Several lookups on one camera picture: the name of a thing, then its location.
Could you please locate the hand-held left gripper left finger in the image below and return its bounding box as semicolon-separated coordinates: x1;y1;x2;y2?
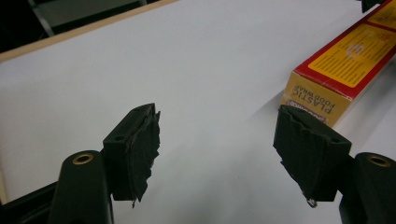
102;103;162;209

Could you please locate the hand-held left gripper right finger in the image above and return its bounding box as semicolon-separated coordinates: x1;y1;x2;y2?
273;105;353;209

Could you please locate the yellow and red food wrap box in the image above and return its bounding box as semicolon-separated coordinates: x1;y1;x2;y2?
279;0;396;129

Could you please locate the grey metal stand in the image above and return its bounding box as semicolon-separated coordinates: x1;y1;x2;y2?
27;0;56;37

